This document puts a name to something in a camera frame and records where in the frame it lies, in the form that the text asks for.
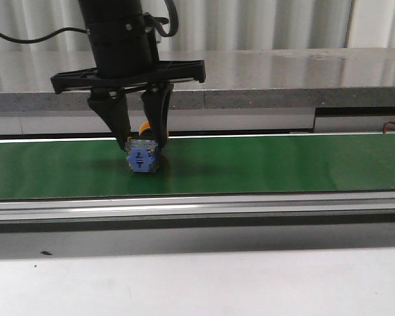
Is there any white pleated curtain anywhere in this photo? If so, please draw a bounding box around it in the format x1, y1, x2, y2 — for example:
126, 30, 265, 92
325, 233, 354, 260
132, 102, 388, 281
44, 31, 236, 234
0, 1, 395, 52

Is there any white panel under slab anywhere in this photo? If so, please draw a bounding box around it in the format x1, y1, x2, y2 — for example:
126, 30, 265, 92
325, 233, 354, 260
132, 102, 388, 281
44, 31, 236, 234
0, 108, 395, 136

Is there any aluminium conveyor front rail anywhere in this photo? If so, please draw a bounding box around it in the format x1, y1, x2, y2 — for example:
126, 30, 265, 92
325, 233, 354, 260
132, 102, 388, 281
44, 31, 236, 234
0, 191, 395, 224

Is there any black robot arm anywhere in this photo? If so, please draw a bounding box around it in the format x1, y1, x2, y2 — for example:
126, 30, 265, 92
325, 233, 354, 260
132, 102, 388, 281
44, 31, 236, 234
51, 1, 206, 148

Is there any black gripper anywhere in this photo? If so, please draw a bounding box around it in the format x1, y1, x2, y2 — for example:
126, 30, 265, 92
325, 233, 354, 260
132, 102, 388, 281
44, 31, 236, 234
51, 19, 206, 151

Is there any grey stone slab shelf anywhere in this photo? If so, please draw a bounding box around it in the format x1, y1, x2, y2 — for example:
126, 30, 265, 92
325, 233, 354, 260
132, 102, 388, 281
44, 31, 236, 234
0, 48, 395, 115

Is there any black cable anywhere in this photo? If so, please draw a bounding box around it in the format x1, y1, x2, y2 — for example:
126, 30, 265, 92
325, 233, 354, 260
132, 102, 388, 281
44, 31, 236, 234
0, 0, 180, 44

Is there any green conveyor belt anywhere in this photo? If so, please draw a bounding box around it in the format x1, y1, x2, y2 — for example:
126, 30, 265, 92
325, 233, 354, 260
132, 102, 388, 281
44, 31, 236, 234
0, 134, 395, 200

